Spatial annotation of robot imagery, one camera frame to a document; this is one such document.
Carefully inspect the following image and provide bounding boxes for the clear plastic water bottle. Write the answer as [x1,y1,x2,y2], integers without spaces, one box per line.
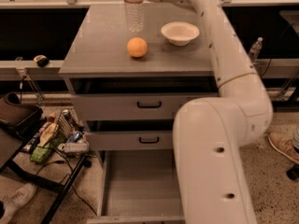
[124,0,144,33]

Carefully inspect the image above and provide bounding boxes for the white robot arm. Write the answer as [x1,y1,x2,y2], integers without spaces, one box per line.
[149,0,273,224]

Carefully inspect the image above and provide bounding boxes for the grey drawer cabinet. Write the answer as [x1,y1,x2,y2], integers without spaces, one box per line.
[58,1,219,224]

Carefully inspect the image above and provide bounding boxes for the grey top drawer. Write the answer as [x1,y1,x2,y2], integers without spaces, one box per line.
[71,93,203,121]

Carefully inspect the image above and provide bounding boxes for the background water bottle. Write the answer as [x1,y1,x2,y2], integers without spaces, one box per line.
[249,37,263,63]

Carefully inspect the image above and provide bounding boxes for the grey middle drawer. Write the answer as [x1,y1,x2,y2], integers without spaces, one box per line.
[86,131,173,151]

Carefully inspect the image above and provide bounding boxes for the lying plastic bottle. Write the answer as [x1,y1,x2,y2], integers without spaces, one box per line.
[58,142,89,154]

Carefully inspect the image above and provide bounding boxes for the grey open bottom drawer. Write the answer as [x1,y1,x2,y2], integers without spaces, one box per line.
[87,149,185,224]

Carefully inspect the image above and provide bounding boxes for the orange fruit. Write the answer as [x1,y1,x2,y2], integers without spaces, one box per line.
[127,37,148,58]

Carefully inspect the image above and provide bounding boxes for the white paper bowl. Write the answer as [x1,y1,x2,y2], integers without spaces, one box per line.
[161,21,200,47]

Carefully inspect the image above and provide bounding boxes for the black tape measure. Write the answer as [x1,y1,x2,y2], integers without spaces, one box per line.
[34,55,50,67]

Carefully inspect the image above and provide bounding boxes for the soda can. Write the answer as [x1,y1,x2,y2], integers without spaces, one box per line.
[62,109,73,123]

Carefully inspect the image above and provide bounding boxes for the brown bag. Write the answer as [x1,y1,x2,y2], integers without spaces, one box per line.
[0,92,43,140]

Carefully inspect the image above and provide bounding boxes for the green snack bag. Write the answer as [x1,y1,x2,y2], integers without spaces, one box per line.
[30,143,53,163]

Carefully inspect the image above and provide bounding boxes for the tan shoe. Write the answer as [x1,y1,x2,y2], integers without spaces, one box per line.
[267,133,299,164]

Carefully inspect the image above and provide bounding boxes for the white sneaker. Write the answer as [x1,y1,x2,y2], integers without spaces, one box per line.
[0,183,37,224]

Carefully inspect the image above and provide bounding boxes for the black frame side table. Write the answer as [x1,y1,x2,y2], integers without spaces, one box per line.
[0,119,89,224]

